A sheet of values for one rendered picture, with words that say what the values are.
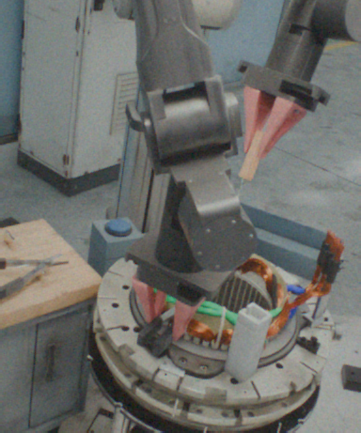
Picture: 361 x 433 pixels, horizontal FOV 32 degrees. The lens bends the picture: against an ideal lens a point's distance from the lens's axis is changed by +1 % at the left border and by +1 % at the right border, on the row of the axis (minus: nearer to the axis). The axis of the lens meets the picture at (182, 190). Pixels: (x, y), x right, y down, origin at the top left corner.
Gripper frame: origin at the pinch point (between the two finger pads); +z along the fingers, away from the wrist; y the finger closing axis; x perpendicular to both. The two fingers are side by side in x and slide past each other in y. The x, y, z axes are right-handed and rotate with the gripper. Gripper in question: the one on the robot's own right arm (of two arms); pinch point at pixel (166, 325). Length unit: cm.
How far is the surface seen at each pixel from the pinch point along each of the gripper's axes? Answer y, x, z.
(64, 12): -156, 187, 25
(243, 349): 7.6, 5.8, 3.0
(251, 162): -0.1, 15.6, -14.9
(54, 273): -23.3, 11.3, 10.9
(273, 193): -61, 276, 114
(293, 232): 0, 53, 12
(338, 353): 15, 60, 38
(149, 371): -1.0, 0.6, 7.8
